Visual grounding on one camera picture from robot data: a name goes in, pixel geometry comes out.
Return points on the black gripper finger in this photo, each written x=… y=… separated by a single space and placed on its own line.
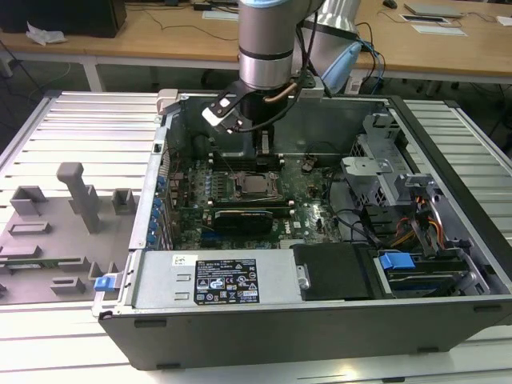
x=260 y=150
x=272 y=150

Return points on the thin metal locking lever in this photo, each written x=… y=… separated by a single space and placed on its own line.
x=228 y=164

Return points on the silver square CPU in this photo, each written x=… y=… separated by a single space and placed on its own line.
x=255 y=185

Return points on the black RAM slot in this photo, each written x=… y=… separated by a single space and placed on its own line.
x=252 y=208
x=236 y=164
x=236 y=157
x=252 y=202

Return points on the CPU socket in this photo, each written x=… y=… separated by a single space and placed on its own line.
x=231 y=185

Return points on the blue expansion slot clip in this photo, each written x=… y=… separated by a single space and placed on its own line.
x=157 y=206
x=151 y=238
x=154 y=222
x=161 y=182

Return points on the black cylindrical part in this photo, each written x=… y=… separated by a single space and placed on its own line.
x=201 y=146

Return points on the green motherboard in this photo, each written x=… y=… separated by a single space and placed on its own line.
x=308 y=212

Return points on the black graphics card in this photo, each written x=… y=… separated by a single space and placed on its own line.
x=242 y=222

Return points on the gray case release latch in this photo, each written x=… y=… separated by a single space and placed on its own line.
x=168 y=102

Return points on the white power adapter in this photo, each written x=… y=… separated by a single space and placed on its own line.
x=354 y=85

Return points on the silver metal drive cage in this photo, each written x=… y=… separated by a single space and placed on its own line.
x=372 y=172

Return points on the black power adapter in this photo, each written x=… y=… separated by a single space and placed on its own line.
x=204 y=6

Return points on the wooden desk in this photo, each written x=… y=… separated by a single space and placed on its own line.
x=160 y=44

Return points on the black plastic shroud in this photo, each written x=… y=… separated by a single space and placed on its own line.
x=332 y=272

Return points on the silver power supply with label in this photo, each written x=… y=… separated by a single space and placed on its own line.
x=160 y=280

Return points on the black computer mouse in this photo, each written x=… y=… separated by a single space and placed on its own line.
x=390 y=4

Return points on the black open PC case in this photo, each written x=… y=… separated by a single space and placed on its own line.
x=280 y=340

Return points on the gray laptop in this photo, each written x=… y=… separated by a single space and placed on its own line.
x=434 y=9

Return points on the blue plastic latch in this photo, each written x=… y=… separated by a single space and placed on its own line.
x=103 y=284

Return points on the black computer tower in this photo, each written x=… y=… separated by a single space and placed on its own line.
x=72 y=16

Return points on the gray parts rack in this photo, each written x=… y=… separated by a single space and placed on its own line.
x=60 y=224

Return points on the crumpled white paper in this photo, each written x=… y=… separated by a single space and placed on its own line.
x=42 y=35

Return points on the green RAM stick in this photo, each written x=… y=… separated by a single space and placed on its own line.
x=52 y=262

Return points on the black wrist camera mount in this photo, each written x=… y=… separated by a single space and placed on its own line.
x=226 y=102

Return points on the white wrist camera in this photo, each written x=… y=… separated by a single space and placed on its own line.
x=214 y=116

